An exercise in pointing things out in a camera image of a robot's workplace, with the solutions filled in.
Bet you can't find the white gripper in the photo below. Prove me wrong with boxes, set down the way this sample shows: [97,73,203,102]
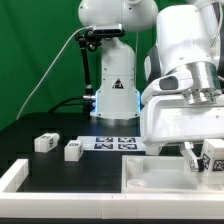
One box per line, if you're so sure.
[140,74,224,172]

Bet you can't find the white square tabletop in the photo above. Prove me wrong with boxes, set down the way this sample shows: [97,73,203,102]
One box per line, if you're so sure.
[121,155,224,194]

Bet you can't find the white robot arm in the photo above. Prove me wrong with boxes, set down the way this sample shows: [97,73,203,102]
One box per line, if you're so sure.
[78,0,224,172]

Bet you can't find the AprilTag marker sheet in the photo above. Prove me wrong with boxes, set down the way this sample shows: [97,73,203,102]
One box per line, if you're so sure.
[78,136,145,151]

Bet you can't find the white U-shaped obstacle fence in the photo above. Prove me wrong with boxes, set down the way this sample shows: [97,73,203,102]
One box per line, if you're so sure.
[0,159,224,219]

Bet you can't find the black cables at base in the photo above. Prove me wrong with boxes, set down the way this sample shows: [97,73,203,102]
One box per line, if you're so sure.
[48,96,86,114]

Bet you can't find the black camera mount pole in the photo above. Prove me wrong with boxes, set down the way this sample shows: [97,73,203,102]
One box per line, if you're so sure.
[75,29,126,114]

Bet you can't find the grey camera on mount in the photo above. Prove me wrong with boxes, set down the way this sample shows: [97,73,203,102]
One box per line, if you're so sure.
[93,24,122,35]

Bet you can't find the white camera cable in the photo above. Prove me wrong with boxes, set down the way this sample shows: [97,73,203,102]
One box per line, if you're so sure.
[15,25,94,121]

